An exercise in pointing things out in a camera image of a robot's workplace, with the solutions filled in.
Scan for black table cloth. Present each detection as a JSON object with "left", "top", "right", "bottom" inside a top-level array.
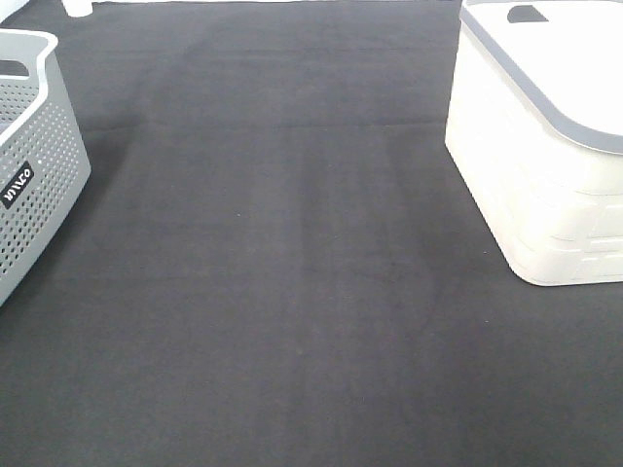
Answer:
[{"left": 1, "top": 1, "right": 622, "bottom": 466}]

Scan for white lidded storage box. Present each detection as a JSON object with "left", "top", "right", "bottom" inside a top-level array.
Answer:
[{"left": 445, "top": 1, "right": 622, "bottom": 286}]

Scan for grey perforated plastic basket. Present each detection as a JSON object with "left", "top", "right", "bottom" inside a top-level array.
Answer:
[{"left": 1, "top": 29, "right": 92, "bottom": 300}]

